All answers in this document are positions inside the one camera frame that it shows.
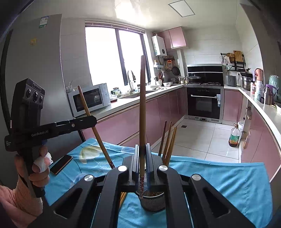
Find white wall water heater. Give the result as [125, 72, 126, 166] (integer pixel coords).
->
[151, 35, 167, 56]

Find smartphone with brown case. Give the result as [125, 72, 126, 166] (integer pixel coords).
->
[50, 155, 73, 175]

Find black built-in oven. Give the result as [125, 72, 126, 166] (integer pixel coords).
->
[187, 86, 224, 120]

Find white kitchen countertop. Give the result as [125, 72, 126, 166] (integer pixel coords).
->
[95, 84, 281, 154]

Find black range hood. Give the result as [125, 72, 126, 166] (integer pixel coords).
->
[187, 64, 224, 85]

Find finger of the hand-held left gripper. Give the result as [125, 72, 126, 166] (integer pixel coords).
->
[55, 115, 97, 137]

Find bunch of wooden chopsticks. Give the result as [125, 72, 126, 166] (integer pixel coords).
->
[158, 120, 177, 167]

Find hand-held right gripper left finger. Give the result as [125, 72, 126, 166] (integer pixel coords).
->
[28, 143, 141, 228]

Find kitchen window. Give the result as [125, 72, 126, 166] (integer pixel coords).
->
[84, 21, 152, 87]

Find chrome kitchen faucet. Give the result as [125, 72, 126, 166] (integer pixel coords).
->
[127, 70, 137, 95]

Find person's left hand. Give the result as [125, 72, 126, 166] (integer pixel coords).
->
[14, 146, 53, 192]

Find black wall rack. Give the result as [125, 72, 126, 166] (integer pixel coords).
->
[220, 50, 246, 72]

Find white plastic bottle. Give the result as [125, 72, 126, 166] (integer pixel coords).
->
[255, 80, 264, 102]

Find black mesh utensil holder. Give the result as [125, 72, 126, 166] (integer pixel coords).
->
[136, 190, 166, 213]

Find white microwave oven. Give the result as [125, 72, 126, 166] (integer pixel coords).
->
[67, 83, 111, 118]

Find pink base cabinets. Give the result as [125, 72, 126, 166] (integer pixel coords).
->
[81, 88, 281, 182]

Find grey refrigerator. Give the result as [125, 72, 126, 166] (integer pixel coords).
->
[0, 14, 89, 189]

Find gas stove top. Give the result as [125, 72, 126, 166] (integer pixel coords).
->
[184, 82, 224, 87]

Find pink wall cabinet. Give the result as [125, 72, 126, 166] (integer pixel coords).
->
[157, 26, 187, 51]

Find black wok with lid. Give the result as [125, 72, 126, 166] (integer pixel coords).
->
[188, 74, 202, 84]

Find blue printed tablecloth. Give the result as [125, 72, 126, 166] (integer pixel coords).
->
[42, 137, 273, 228]

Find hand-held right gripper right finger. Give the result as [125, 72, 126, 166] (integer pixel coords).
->
[145, 143, 256, 228]

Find green plastic bag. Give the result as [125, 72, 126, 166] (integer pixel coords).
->
[269, 75, 281, 99]

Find steel thermos bottle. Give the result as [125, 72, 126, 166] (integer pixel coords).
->
[263, 86, 275, 105]

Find steel steamer pot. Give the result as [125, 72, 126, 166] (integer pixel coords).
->
[241, 73, 253, 90]

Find cooking oil bottle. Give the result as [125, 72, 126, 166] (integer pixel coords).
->
[228, 123, 241, 147]

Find ceiling light panel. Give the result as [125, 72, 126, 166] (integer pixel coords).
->
[168, 0, 195, 18]

